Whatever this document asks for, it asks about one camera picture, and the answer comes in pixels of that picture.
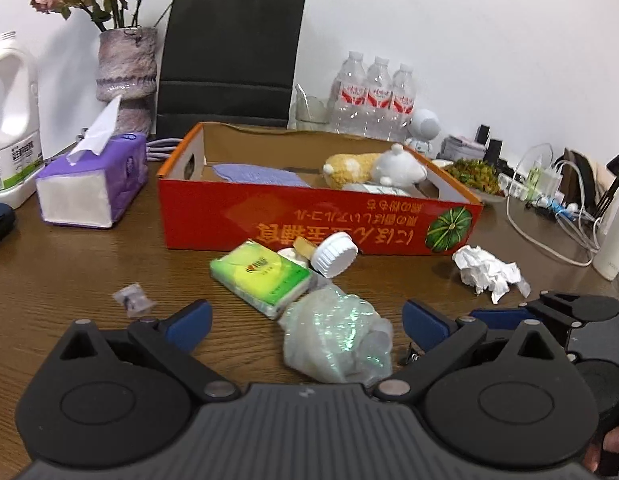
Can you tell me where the iridescent plastic wrap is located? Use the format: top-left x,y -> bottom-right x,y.
279,284 -> 394,383

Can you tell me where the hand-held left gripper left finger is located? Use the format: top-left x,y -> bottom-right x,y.
49,300 -> 242,405

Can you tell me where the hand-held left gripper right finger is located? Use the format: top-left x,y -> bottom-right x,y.
374,299 -> 567,405

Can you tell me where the green spray bottle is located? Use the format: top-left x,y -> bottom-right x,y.
527,156 -> 545,196

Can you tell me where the black and beige bag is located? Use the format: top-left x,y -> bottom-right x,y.
563,147 -> 607,221

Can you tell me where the small bottle with white cap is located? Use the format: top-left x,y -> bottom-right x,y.
279,234 -> 359,279

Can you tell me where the green tissue packet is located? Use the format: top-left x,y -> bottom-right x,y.
210,241 -> 315,320

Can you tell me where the small clear plastic packet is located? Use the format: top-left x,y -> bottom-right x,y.
112,283 -> 156,318

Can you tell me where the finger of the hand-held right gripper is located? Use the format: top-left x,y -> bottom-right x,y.
524,290 -> 619,328
470,308 -> 537,322

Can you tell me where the white dish of green vegetables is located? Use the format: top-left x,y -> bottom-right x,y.
432,158 -> 507,203

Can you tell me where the yellow and white plush toy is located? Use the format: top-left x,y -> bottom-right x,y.
323,143 -> 429,191

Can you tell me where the black paper bag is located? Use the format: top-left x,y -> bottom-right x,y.
156,0 -> 307,133

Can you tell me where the purple tissue box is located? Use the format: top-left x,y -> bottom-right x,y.
35,94 -> 149,230

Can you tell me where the pink and white tin box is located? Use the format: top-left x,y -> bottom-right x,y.
439,135 -> 483,162

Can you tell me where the red cardboard box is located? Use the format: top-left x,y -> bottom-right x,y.
156,121 -> 485,257

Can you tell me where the glass cup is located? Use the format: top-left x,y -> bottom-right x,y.
294,95 -> 331,131

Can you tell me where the coiled lilac cable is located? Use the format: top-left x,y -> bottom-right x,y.
146,137 -> 185,162

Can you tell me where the purple knitted pouch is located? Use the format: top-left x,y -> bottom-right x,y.
212,162 -> 313,189

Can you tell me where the white robot figure speaker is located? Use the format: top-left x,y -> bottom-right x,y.
405,109 -> 441,156

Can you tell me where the white tissue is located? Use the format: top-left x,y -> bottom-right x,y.
452,245 -> 531,305

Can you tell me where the clear water bottle red label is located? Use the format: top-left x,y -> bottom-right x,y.
389,63 -> 416,143
364,56 -> 394,140
331,51 -> 367,136

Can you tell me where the person's right hand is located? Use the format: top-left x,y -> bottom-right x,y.
586,421 -> 619,475

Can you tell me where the white wet wipes pack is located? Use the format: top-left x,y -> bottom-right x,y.
342,182 -> 415,197

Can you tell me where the long white cable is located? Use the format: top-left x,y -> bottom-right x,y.
506,142 -> 601,267

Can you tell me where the small metal clip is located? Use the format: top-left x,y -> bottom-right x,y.
399,342 -> 424,367

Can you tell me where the mottled purple ceramic vase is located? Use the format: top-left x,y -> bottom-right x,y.
96,26 -> 159,136

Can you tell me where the white detergent jug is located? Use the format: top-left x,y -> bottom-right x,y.
0,31 -> 45,209

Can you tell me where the white cylindrical device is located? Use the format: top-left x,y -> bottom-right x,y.
592,170 -> 619,281

